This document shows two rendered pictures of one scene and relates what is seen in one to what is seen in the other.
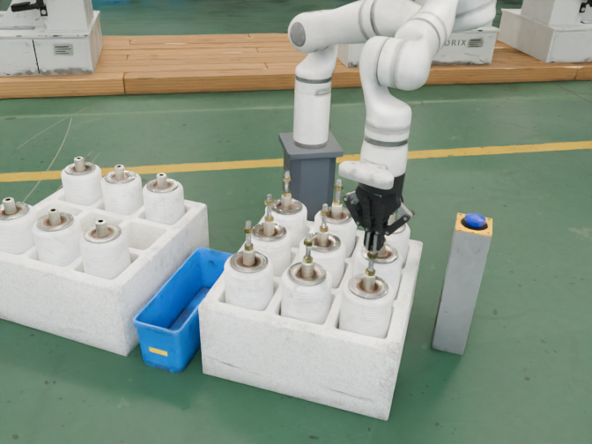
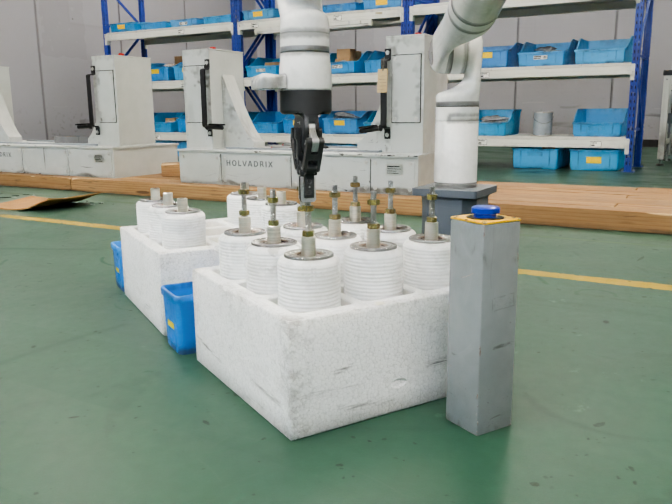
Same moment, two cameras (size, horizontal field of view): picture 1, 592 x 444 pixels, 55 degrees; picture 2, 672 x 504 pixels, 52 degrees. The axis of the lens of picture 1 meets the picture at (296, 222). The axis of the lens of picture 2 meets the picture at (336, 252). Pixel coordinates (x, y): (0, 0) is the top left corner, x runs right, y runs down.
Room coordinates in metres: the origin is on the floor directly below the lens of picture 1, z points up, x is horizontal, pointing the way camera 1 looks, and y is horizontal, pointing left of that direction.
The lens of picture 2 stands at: (0.14, -0.85, 0.46)
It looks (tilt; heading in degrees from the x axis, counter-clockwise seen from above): 12 degrees down; 43
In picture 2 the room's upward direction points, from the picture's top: 1 degrees counter-clockwise
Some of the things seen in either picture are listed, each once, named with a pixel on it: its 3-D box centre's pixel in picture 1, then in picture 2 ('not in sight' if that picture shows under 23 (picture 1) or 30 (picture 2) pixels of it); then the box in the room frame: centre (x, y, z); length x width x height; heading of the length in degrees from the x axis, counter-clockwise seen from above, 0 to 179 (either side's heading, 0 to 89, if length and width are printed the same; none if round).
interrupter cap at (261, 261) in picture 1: (248, 262); (245, 232); (0.92, 0.09, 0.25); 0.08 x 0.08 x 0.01
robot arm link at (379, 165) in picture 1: (379, 153); (292, 68); (0.84, -0.13, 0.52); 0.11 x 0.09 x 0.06; 147
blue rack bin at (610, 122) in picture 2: not in sight; (602, 122); (5.58, 1.32, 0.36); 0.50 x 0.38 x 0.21; 13
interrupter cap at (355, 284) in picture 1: (368, 286); (308, 255); (0.86, -0.14, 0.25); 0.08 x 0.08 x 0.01
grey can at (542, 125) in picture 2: not in sight; (542, 123); (5.40, 1.73, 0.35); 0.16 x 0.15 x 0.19; 103
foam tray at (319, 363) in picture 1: (318, 304); (335, 324); (1.00, -0.06, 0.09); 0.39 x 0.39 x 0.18; 74
